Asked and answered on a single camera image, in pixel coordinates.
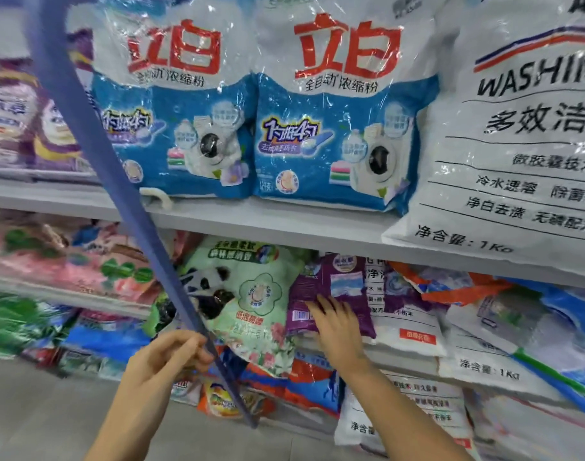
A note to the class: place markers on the person's right forearm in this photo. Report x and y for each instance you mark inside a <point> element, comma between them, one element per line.
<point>398,417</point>

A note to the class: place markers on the person's left hand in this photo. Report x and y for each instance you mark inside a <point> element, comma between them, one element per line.
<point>163,365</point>

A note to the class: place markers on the person's right hand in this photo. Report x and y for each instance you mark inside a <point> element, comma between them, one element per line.
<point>340,336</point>

